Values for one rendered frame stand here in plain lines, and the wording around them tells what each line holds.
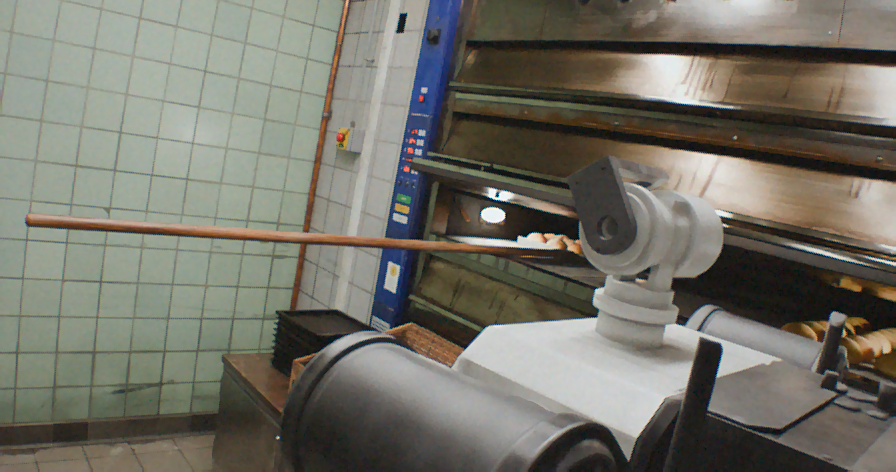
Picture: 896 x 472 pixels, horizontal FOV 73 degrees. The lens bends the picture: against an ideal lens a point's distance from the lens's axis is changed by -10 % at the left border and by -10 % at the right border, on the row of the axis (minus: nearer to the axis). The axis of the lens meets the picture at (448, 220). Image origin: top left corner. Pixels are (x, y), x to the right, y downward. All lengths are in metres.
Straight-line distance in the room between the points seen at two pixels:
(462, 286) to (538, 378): 1.91
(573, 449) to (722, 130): 1.53
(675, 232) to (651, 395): 0.14
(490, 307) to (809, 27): 1.26
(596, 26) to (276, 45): 1.51
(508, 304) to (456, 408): 1.87
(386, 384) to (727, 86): 1.54
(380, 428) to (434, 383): 0.03
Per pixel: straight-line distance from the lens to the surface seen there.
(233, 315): 3.17
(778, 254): 1.51
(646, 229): 0.45
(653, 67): 1.92
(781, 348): 0.67
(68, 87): 2.81
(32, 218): 1.55
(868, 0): 1.73
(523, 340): 0.44
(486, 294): 2.23
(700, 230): 0.50
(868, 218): 1.60
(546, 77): 2.13
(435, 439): 0.29
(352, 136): 2.85
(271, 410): 2.28
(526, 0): 2.32
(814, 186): 1.66
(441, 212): 2.47
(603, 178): 0.45
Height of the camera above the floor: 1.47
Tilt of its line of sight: 5 degrees down
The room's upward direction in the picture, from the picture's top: 11 degrees clockwise
